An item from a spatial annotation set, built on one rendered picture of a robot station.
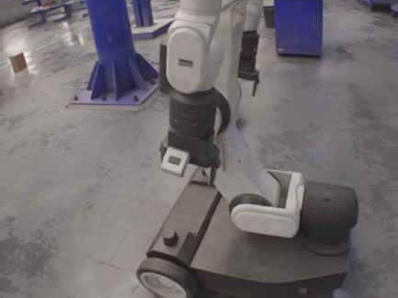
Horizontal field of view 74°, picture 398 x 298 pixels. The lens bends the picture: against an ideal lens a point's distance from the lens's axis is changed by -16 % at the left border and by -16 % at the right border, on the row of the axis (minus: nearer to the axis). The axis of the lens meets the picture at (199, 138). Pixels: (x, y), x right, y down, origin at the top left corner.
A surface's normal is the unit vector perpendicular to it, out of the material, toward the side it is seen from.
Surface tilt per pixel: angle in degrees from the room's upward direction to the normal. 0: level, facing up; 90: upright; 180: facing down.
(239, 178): 90
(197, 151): 90
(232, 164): 90
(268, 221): 90
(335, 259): 0
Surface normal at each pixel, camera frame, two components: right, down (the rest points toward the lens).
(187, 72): -0.34, 0.54
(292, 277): -0.11, -0.84
